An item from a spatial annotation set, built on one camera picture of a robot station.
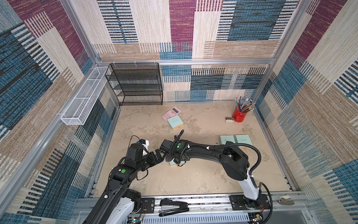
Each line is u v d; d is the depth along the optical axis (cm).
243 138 95
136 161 58
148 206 73
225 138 96
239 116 102
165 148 69
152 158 67
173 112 112
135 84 108
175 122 105
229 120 106
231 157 56
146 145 72
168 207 74
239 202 73
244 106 104
